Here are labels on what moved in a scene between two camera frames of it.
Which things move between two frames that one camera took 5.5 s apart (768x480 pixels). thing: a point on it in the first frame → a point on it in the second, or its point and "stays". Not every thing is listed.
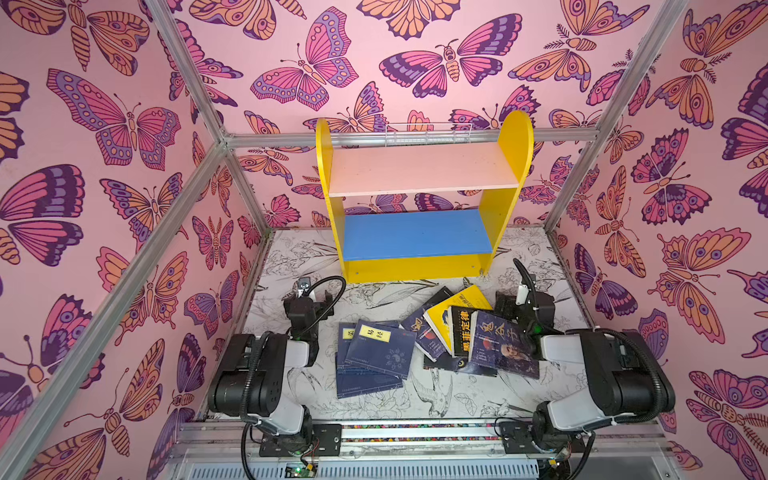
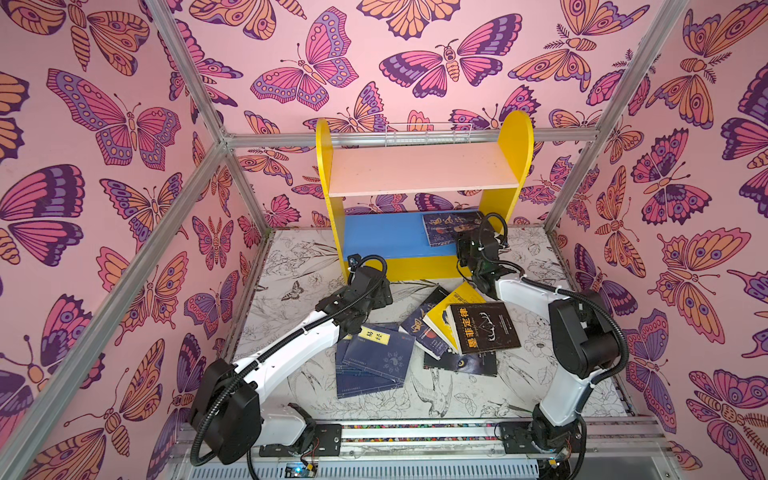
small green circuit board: [306, 471] stays
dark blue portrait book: [501, 344] → [446, 228]
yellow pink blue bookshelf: [423, 212] stays
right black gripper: [534, 306] → [472, 258]
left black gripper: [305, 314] → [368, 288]
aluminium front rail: [228, 440] stays
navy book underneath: [354, 380] stays
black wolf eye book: [459, 364] stays
